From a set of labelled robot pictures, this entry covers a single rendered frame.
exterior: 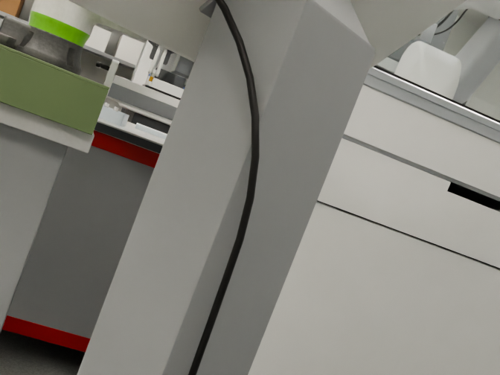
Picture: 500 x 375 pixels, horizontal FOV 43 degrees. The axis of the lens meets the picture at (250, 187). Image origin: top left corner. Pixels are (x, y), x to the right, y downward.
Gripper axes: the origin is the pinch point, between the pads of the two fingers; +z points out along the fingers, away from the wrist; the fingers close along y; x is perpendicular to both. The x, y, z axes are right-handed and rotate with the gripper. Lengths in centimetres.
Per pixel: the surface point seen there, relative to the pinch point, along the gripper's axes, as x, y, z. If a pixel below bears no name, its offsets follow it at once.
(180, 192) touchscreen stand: 104, -1, 18
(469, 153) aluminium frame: 50, -65, -4
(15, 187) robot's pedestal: 35, 20, 37
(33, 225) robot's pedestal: 35, 14, 43
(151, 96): 7.8, -1.1, 8.9
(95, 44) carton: -382, 31, -15
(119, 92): 8.0, 6.6, 11.0
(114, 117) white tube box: -28.1, 4.8, 18.9
